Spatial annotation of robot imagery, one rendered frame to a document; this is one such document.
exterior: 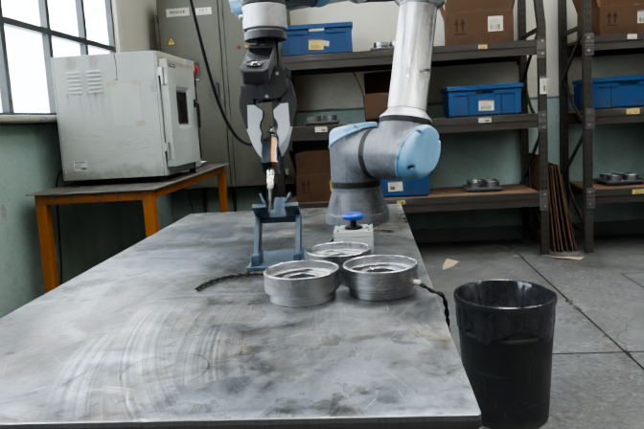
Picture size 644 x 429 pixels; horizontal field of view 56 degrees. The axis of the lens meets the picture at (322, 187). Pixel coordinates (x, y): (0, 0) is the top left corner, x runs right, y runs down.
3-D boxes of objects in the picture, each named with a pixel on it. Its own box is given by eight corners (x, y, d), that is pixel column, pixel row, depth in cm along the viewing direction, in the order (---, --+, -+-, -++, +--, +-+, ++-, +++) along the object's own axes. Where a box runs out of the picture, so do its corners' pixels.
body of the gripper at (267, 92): (294, 103, 109) (290, 35, 108) (288, 101, 101) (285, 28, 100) (252, 106, 110) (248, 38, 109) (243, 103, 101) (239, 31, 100)
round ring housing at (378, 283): (330, 297, 84) (328, 268, 83) (367, 278, 93) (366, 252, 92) (397, 306, 78) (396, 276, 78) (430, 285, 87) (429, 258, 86)
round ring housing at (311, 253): (382, 277, 93) (381, 250, 93) (318, 286, 90) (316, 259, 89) (357, 262, 103) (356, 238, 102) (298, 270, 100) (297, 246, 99)
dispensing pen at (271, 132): (259, 209, 96) (261, 121, 104) (263, 219, 100) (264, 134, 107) (272, 208, 96) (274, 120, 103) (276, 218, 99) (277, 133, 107)
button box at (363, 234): (374, 256, 107) (373, 228, 107) (334, 257, 108) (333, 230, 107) (374, 246, 115) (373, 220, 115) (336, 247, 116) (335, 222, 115)
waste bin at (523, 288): (573, 438, 191) (571, 306, 186) (466, 440, 193) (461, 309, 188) (541, 389, 224) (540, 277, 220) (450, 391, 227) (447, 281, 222)
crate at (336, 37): (353, 57, 466) (351, 29, 463) (354, 53, 428) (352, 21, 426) (286, 62, 467) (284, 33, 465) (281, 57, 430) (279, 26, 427)
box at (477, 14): (520, 40, 414) (519, -18, 409) (438, 47, 423) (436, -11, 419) (513, 46, 449) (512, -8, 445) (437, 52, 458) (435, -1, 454)
